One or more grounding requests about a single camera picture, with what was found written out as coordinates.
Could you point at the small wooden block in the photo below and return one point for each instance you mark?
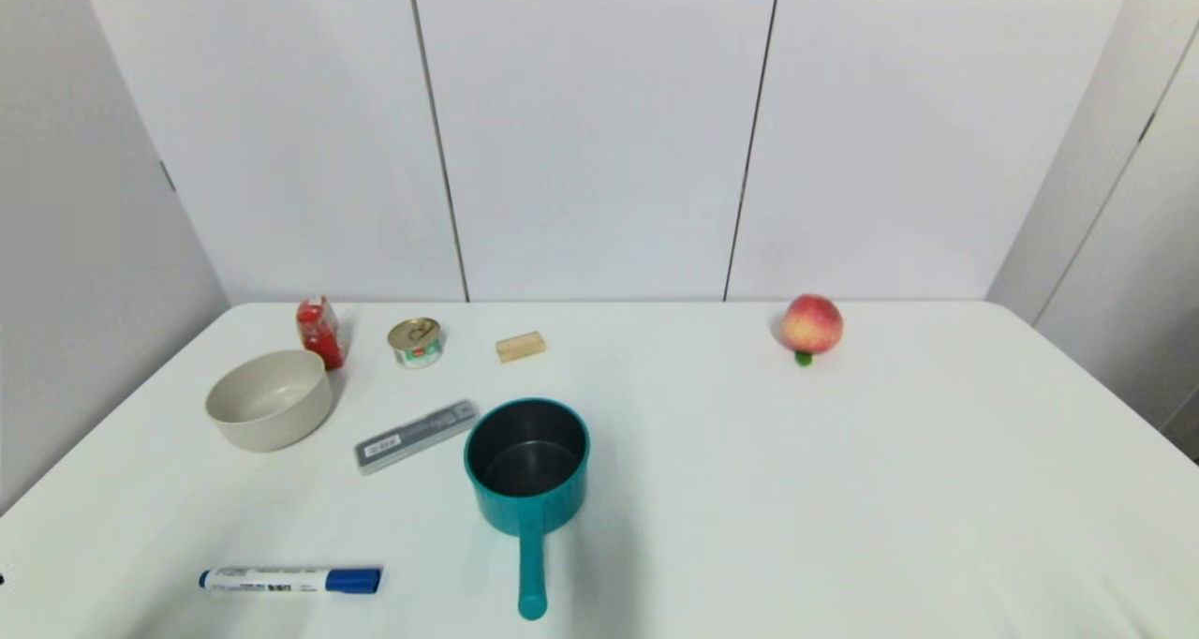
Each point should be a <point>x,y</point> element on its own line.
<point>521,347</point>

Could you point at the small tin can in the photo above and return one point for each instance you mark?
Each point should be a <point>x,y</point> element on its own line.
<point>417,342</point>

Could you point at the teal saucepan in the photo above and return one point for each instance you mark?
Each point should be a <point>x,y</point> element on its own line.
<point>527,494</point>

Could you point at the peach with green stem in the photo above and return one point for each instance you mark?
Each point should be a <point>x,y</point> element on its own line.
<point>811,325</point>

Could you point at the grey pencil case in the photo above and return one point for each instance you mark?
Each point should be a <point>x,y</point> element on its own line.
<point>416,436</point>

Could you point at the beige ceramic bowl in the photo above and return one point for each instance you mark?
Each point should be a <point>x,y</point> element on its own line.
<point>270,405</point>

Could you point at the blue whiteboard marker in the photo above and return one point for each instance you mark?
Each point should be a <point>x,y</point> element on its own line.
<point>290,580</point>

